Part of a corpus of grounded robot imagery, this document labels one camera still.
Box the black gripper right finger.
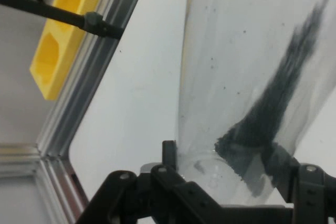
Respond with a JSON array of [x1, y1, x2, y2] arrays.
[[262, 142, 336, 224]]

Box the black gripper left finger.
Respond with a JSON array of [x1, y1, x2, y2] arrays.
[[76, 141, 233, 224]]

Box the black seeds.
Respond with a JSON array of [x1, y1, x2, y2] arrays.
[[214, 0, 332, 199]]

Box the clear plastic jar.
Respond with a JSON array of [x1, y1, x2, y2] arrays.
[[174, 0, 336, 206]]

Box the yellow moulded block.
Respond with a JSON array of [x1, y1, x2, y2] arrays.
[[29, 0, 107, 101]]

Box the black pole with clamp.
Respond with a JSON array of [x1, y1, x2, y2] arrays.
[[0, 0, 125, 40]]

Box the aluminium frame rail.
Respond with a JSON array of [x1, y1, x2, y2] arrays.
[[36, 0, 152, 157], [39, 155, 91, 224]]

